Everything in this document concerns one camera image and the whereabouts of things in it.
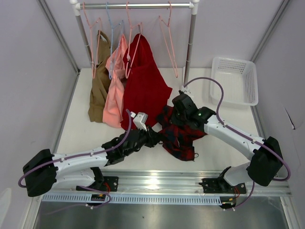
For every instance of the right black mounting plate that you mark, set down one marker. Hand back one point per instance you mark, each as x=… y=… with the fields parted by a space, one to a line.
x=220 y=186

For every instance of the solid red skirt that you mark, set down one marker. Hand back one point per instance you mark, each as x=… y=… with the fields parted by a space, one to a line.
x=146 y=90

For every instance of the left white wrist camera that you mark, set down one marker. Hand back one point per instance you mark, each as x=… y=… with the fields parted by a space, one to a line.
x=139 y=120

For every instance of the white plastic basket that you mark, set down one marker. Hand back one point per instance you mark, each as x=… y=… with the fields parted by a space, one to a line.
x=238 y=79

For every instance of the brown skirt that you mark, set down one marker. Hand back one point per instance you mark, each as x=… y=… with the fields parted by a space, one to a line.
x=101 y=82

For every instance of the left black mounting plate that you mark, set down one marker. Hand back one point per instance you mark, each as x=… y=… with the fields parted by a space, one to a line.
x=110 y=184

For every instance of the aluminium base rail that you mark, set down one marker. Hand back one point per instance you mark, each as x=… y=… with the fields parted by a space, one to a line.
x=153 y=187

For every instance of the pink wire hanger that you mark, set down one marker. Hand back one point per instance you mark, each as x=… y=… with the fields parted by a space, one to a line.
x=169 y=47

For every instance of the metal clothes rack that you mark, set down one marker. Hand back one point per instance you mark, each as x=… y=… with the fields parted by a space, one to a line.
x=192 y=5

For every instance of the pink hanger far left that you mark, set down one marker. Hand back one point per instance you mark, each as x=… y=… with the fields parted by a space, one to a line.
x=94 y=30

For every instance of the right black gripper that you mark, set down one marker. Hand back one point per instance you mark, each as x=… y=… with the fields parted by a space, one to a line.
x=174 y=121

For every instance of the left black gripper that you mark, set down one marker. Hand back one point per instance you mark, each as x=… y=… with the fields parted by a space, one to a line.
x=152 y=137

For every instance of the black mounting plate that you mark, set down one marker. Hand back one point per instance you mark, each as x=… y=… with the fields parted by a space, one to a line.
x=220 y=186
x=110 y=184

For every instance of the blue wire hanger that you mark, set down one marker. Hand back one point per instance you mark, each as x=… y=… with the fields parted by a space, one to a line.
x=113 y=27

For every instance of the red plaid skirt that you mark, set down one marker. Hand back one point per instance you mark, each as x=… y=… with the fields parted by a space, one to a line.
x=177 y=140

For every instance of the pink skirt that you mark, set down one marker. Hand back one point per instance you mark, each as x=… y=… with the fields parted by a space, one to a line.
x=112 y=113

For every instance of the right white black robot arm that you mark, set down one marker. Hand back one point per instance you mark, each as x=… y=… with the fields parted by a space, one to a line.
x=264 y=155

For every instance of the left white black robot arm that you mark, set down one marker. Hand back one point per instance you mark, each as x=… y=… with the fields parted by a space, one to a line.
x=47 y=171

